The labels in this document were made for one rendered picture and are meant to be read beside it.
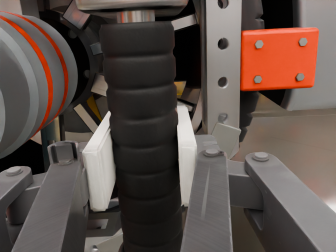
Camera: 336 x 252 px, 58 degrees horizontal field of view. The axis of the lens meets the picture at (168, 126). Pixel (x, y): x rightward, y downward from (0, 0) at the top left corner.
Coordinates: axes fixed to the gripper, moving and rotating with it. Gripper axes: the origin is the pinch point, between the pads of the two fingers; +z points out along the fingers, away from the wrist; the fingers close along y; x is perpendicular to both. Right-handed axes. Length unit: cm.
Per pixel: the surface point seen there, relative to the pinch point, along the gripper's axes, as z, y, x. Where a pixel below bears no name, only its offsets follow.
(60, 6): 46, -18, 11
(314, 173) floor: 153, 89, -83
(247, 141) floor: 213, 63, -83
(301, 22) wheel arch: 35.8, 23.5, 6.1
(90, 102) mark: 45.8, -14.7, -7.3
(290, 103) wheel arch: 35.9, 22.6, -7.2
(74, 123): 46, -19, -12
